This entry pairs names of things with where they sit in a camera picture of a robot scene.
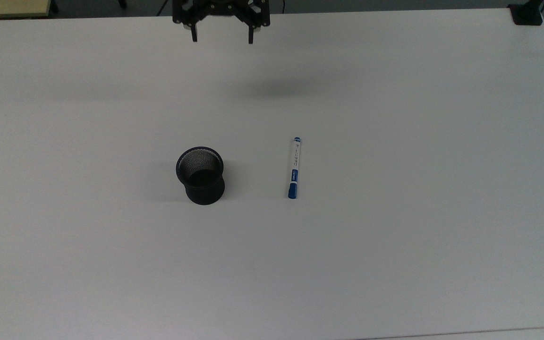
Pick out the black mesh pen holder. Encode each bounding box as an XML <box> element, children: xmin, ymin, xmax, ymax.
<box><xmin>175</xmin><ymin>146</ymin><xmax>226</xmax><ymax>206</ymax></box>

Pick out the light wooden table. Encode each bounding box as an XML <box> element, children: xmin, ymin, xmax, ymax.
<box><xmin>0</xmin><ymin>0</ymin><xmax>51</xmax><ymax>20</ymax></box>

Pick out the blue and white marker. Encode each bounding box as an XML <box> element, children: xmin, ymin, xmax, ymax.
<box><xmin>287</xmin><ymin>137</ymin><xmax>302</xmax><ymax>200</ymax></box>

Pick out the black camera clamp mount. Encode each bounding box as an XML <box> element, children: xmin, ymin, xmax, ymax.
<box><xmin>508</xmin><ymin>0</ymin><xmax>544</xmax><ymax>26</ymax></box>

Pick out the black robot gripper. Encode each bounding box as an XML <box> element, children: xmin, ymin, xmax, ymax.
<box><xmin>172</xmin><ymin>0</ymin><xmax>272</xmax><ymax>45</ymax></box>

